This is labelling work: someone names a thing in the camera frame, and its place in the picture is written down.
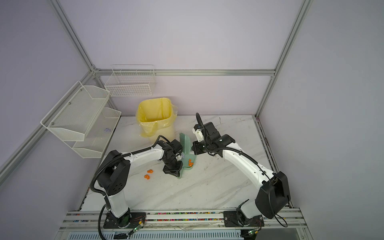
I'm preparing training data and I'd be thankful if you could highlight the orange paper scrap near dustpan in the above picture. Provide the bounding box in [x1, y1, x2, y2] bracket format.
[188, 159, 194, 168]

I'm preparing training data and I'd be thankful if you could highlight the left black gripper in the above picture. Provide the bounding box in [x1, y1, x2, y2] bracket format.
[162, 156, 183, 177]

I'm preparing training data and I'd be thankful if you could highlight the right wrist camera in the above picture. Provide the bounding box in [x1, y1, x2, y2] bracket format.
[193, 124, 204, 143]

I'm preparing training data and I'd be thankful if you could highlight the lower white mesh shelf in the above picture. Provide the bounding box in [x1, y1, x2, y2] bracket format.
[72, 108, 121, 159]

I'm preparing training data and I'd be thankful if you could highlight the orange scraps left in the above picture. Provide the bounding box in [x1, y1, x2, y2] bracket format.
[144, 170, 154, 180]

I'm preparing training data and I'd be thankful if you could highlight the green hand brush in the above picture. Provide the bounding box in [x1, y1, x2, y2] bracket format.
[179, 133, 192, 155]

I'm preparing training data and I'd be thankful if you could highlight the yellow bin liner bag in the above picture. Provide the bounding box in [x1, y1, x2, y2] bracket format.
[135, 98, 178, 139]

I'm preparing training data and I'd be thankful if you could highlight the white mesh shelf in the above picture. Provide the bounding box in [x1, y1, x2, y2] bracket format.
[72, 108, 121, 159]
[41, 81, 111, 142]

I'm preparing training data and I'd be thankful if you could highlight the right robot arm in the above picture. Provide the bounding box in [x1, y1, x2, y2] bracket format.
[192, 113, 291, 226]

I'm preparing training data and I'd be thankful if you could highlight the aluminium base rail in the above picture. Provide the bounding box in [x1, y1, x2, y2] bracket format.
[55, 208, 313, 240]

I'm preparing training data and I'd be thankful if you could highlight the green dustpan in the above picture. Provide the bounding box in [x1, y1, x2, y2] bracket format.
[178, 153, 197, 179]

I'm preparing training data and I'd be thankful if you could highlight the cream trash bin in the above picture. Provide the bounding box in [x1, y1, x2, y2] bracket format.
[135, 98, 178, 143]

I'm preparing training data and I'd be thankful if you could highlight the white wire wall basket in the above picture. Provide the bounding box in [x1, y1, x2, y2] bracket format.
[105, 65, 157, 97]

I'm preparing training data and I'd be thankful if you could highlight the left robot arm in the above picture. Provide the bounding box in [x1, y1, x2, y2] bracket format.
[90, 136, 183, 229]

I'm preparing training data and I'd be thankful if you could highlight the upper white mesh shelf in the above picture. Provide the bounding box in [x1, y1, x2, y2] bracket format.
[41, 81, 111, 142]

